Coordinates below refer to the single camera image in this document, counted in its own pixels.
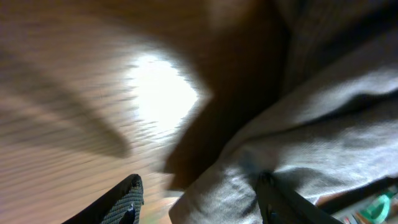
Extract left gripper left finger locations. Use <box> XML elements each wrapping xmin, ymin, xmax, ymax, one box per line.
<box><xmin>64</xmin><ymin>174</ymin><xmax>144</xmax><ymax>224</ymax></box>

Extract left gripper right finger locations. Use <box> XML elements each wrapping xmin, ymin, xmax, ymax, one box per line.
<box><xmin>256</xmin><ymin>172</ymin><xmax>341</xmax><ymax>224</ymax></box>

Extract grey shorts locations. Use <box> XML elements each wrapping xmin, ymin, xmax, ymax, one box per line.
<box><xmin>169</xmin><ymin>0</ymin><xmax>397</xmax><ymax>223</ymax></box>

